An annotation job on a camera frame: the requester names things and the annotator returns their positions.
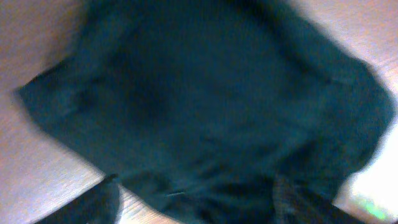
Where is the black shorts garment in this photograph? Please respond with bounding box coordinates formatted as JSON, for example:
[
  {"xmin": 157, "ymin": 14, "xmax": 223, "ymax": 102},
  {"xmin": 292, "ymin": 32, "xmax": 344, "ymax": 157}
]
[{"xmin": 17, "ymin": 0, "xmax": 395, "ymax": 223}]

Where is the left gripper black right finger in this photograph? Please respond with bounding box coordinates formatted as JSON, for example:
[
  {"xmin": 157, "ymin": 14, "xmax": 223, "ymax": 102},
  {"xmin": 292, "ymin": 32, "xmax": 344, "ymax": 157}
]
[{"xmin": 273, "ymin": 175, "xmax": 364, "ymax": 224}]

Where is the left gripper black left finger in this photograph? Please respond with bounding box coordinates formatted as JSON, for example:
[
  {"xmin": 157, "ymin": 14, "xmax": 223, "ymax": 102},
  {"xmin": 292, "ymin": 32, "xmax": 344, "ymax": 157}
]
[{"xmin": 34, "ymin": 174, "xmax": 121, "ymax": 224}]

